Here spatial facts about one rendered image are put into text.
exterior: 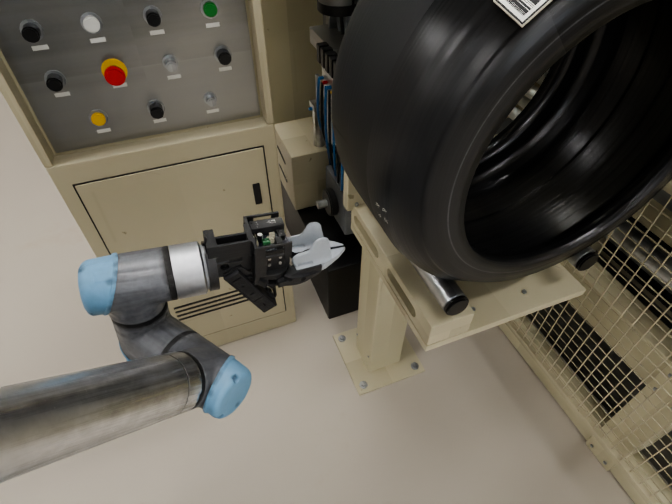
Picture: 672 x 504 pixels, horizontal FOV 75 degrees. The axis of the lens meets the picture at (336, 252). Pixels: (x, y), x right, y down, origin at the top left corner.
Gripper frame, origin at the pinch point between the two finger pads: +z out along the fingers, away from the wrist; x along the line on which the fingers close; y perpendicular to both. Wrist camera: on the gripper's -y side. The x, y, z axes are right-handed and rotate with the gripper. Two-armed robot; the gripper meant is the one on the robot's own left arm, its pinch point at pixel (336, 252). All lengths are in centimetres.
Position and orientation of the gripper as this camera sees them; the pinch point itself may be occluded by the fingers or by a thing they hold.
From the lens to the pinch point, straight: 69.8
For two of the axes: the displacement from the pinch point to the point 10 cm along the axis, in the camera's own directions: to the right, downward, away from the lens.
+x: -3.6, -6.7, 6.5
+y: 1.1, -7.2, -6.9
